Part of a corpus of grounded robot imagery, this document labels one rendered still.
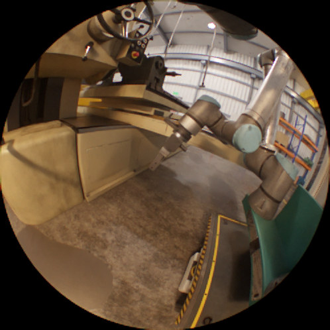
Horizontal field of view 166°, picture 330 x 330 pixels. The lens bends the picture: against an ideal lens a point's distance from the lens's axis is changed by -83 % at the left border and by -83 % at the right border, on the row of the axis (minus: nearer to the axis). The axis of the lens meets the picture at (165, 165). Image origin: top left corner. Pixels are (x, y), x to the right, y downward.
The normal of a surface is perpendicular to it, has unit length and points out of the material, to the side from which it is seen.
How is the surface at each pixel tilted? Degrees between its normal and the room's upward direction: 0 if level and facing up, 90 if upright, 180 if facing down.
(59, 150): 90
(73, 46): 90
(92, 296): 0
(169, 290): 0
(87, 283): 0
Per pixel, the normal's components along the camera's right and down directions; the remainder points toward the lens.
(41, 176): 0.86, 0.40
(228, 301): 0.24, -0.87
